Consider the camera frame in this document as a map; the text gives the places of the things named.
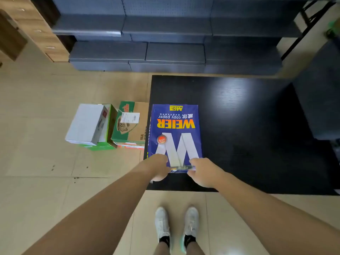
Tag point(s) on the person's left leg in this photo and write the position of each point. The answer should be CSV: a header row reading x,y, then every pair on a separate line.
x,y
160,250

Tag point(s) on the person's right thumb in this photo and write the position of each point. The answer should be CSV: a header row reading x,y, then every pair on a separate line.
x,y
195,161

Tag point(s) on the white left sneaker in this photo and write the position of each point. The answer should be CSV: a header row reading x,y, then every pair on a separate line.
x,y
162,221

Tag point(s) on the blue copy paper ream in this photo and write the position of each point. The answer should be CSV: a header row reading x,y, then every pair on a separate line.
x,y
175,130

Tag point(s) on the person's left forearm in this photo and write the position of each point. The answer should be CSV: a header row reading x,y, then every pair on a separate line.
x,y
93,215

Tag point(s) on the white shipping label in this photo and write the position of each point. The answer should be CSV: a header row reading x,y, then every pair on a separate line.
x,y
129,117

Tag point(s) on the white sneaker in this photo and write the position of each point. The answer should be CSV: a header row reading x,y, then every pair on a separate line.
x,y
191,220
162,221

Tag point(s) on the white cardboard box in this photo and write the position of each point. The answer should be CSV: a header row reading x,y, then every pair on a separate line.
x,y
85,124

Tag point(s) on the black left sock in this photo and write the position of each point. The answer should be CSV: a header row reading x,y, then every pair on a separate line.
x,y
165,240

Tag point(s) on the person's right forearm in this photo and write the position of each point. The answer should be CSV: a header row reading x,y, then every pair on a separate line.
x,y
268,217

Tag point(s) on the black sock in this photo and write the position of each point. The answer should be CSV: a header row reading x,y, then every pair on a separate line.
x,y
189,240
165,240

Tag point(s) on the black metal frame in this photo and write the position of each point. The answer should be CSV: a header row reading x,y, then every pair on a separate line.
x,y
309,22

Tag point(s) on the light wooden cabinet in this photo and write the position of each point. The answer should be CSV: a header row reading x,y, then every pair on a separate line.
x,y
39,26

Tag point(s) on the brown and green cardboard box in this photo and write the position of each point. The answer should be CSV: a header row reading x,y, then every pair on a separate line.
x,y
130,130

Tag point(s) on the black right sock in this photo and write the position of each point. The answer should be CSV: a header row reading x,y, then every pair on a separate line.
x,y
189,240

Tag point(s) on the green object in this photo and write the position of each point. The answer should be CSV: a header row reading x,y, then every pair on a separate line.
x,y
333,29

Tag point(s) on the person's left fingers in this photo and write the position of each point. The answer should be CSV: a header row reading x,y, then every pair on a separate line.
x,y
161,175

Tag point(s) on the person's right hand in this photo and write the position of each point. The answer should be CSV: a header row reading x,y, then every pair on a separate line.
x,y
206,172

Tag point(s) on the person's leg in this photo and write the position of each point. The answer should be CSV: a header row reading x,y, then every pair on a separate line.
x,y
160,250
195,250

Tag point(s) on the person's right leg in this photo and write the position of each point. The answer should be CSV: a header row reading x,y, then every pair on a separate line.
x,y
195,250

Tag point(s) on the white right sneaker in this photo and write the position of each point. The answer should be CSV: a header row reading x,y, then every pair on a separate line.
x,y
191,220

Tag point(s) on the dark grey shelving unit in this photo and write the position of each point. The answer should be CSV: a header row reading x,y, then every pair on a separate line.
x,y
244,37
167,34
95,31

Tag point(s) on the person's left hand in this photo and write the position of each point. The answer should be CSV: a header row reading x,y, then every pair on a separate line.
x,y
154,164

